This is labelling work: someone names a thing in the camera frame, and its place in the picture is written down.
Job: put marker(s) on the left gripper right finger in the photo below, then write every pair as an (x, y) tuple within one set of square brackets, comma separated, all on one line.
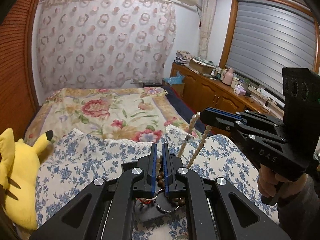
[(167, 170)]

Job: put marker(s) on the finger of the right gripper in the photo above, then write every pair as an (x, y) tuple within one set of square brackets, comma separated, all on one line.
[(211, 113), (226, 125)]

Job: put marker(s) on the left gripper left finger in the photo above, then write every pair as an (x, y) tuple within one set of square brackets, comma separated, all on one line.
[(151, 174)]

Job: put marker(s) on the black jewelry box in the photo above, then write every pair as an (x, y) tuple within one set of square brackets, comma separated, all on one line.
[(156, 207)]

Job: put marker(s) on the right hand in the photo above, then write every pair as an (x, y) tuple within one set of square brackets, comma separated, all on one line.
[(268, 180)]

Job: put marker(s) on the wooden sideboard cabinet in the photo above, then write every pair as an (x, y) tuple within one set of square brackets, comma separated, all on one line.
[(200, 92)]

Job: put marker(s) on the pink tissue box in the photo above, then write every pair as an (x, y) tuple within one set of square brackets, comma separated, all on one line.
[(238, 89)]

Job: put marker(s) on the pink thermos jug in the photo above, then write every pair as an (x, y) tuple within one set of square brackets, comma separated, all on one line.
[(228, 76)]

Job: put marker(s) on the blue tissue paper bag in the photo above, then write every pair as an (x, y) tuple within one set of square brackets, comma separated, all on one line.
[(174, 80)]

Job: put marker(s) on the cardboard box on cabinet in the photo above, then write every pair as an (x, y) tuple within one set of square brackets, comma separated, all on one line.
[(200, 66)]

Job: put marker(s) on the floral bed quilt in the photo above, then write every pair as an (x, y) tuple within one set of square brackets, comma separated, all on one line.
[(138, 114)]

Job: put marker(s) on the grey window blind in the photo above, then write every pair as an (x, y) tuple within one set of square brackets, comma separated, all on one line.
[(269, 36)]

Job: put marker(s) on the beige lace side curtain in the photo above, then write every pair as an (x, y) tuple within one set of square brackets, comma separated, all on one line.
[(207, 17)]

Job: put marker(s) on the yellow Pikachu plush toy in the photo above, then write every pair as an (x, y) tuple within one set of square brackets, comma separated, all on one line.
[(19, 168)]

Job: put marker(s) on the pink circle patterned curtain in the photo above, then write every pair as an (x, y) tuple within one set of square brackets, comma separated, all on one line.
[(103, 43)]

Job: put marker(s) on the brown wooden louvered wardrobe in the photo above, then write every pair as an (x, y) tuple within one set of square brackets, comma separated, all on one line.
[(19, 103)]

